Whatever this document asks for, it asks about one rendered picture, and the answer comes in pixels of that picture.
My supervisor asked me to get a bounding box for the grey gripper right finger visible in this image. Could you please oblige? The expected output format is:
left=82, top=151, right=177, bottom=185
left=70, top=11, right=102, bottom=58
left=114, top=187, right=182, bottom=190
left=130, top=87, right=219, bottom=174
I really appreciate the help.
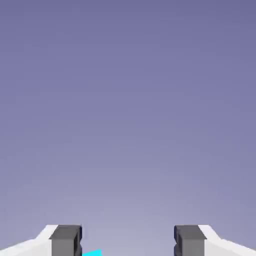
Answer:
left=173, top=224, right=256, bottom=256

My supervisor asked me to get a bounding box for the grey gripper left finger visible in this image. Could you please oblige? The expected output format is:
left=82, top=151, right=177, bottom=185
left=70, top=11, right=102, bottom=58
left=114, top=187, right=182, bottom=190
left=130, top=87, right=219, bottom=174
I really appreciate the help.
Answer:
left=0, top=224, right=83, bottom=256

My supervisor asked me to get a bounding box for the large cyan box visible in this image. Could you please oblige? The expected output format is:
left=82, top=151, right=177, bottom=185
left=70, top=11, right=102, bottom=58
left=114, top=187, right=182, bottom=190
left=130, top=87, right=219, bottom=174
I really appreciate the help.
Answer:
left=81, top=249, right=102, bottom=256

